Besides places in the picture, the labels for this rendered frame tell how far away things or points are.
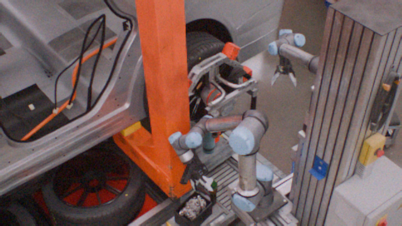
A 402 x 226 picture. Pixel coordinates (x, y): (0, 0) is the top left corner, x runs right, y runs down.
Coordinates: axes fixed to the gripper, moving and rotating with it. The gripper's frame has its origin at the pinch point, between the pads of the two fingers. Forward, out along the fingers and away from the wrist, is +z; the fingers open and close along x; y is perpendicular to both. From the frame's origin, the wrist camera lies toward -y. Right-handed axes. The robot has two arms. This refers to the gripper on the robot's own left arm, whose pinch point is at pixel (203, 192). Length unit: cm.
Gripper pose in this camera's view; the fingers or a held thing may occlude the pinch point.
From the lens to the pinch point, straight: 266.3
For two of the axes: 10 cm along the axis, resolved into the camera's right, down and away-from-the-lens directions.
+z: 4.9, 8.5, 1.8
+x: -5.4, 1.4, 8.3
